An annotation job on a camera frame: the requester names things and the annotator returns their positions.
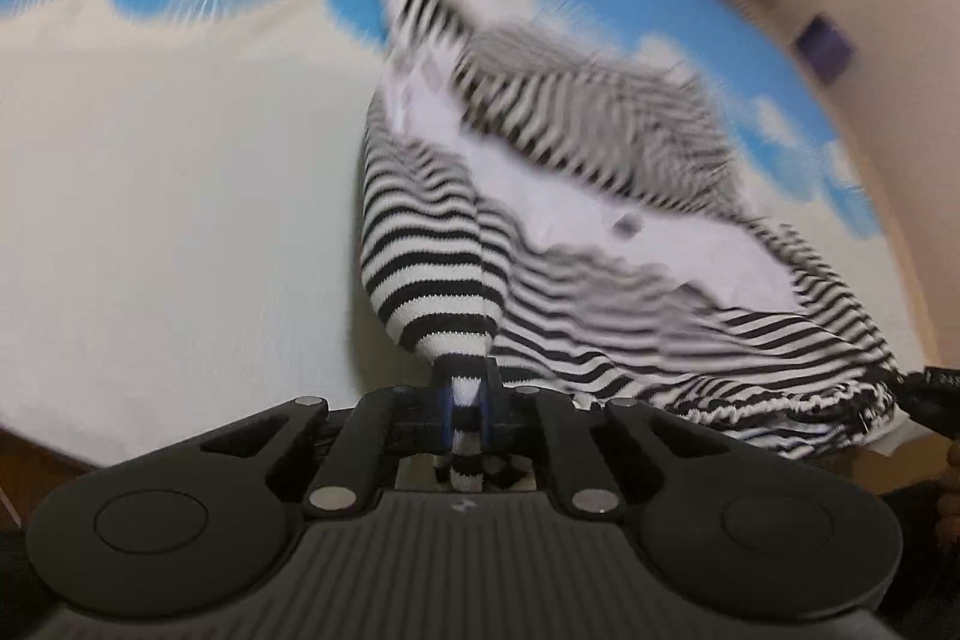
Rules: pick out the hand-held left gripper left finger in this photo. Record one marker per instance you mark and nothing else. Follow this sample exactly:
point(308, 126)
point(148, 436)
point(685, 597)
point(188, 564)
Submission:
point(448, 416)

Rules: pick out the striped white hooded top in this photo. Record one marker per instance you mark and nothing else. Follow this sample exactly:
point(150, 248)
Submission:
point(420, 250)

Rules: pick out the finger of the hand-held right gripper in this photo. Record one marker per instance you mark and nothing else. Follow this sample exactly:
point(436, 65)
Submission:
point(934, 400)

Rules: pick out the purple box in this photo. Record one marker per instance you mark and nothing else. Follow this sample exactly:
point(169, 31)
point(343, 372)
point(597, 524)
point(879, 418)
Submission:
point(825, 46)

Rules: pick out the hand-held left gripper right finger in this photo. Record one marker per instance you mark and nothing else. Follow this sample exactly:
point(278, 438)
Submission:
point(486, 416)

